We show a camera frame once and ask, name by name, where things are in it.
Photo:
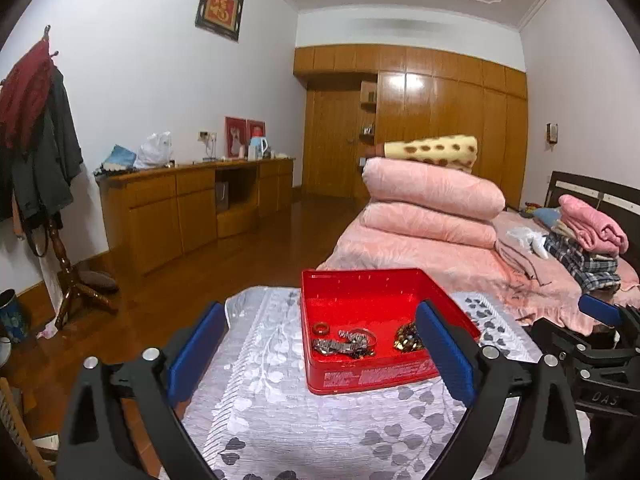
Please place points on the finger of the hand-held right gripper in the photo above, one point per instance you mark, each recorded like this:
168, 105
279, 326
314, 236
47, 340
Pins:
600, 310
555, 335

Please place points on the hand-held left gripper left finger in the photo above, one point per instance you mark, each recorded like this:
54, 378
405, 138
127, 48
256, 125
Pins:
197, 355

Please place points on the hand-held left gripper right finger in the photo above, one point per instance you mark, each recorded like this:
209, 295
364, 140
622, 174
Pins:
445, 355

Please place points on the red tin box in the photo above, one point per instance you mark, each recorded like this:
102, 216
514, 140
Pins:
370, 310

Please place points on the silver bangle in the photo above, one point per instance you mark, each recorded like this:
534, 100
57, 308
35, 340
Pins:
357, 331

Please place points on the silver metal watch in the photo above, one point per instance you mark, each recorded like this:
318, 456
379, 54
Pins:
330, 346

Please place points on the pink bed sheet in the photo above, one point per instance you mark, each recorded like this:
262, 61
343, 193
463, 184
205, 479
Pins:
500, 280

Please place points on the folded pink garment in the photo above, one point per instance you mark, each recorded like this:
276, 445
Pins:
595, 225

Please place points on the crumpled white plastic bag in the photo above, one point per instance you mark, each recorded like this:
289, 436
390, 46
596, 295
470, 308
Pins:
530, 240

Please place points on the white leaf-print bedspread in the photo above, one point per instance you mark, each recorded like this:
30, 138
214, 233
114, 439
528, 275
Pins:
280, 410

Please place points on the blue pillow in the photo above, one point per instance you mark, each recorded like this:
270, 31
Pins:
547, 216

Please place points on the dark slippers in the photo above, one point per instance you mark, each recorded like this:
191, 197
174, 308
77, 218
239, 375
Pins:
97, 280

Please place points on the pile of folded clothes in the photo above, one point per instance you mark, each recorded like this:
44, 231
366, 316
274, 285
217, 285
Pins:
575, 185

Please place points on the folded pink blanket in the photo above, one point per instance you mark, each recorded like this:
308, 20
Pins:
430, 185
425, 225

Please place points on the wooden sideboard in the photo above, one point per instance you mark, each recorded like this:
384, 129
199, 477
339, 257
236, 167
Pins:
160, 215

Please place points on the wooden coat rack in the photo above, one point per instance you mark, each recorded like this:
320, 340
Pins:
65, 270

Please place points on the paper bag in sideboard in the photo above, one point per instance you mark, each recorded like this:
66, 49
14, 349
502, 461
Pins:
222, 196

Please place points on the patterned waste bin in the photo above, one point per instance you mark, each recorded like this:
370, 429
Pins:
11, 317

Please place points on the wooden chair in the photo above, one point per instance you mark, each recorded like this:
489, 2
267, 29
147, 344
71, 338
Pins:
20, 430

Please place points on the giraffe-print blanket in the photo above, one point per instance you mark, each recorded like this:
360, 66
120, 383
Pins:
435, 150

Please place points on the white and blue kettle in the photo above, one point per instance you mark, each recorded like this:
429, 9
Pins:
257, 149

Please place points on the red picture with white figure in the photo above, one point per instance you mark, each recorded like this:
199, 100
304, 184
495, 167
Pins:
235, 135

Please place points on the wooden wardrobe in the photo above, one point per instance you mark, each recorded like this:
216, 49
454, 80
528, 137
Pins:
450, 125

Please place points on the small red picture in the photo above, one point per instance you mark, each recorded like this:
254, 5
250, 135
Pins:
256, 127

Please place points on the dark grey coat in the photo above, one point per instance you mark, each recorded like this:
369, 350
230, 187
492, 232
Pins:
45, 160

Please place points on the red scarf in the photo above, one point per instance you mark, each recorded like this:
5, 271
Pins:
25, 95

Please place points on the small wall device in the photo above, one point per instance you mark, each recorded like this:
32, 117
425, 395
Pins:
552, 133

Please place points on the wall socket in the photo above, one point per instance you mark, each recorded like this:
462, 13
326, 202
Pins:
207, 135

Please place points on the framed red wall picture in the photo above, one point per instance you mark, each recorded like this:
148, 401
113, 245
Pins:
219, 8

